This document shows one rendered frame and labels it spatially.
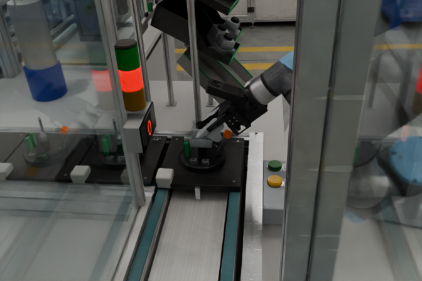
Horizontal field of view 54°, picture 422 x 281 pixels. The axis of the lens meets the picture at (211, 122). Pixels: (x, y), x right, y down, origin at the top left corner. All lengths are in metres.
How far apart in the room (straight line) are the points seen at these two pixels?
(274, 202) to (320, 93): 0.97
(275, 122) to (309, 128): 1.46
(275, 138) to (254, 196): 0.43
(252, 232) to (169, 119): 0.76
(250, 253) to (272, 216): 0.15
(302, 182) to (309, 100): 0.04
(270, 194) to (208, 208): 0.17
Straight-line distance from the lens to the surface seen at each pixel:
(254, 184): 1.19
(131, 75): 0.91
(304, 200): 0.21
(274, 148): 1.50
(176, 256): 1.07
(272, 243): 1.17
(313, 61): 0.17
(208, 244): 1.09
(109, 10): 0.89
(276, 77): 1.07
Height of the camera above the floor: 1.73
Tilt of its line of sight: 32 degrees down
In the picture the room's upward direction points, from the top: 3 degrees counter-clockwise
